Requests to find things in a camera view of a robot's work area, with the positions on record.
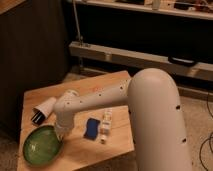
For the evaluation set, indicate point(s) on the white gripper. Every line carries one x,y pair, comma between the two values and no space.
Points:
61,129

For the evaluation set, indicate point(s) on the green ceramic bowl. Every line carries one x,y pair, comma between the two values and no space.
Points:
41,146

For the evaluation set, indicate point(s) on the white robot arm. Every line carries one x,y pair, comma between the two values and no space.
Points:
157,122

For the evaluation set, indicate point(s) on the black markers in cup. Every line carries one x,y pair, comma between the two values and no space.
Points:
38,118

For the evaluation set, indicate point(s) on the white paper cup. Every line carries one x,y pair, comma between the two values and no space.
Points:
46,107

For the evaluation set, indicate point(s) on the blue sponge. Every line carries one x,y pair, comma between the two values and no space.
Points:
91,129

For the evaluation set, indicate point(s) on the wooden folding table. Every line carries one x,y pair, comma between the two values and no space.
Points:
78,152

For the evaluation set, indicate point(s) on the long metal case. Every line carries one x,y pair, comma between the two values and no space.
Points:
141,60

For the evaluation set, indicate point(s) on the metal stand pole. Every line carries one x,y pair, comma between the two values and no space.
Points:
78,32

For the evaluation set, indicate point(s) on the cluttered wooden shelf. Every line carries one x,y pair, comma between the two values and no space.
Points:
165,8

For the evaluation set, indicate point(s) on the black case handle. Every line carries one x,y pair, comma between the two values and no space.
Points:
182,62

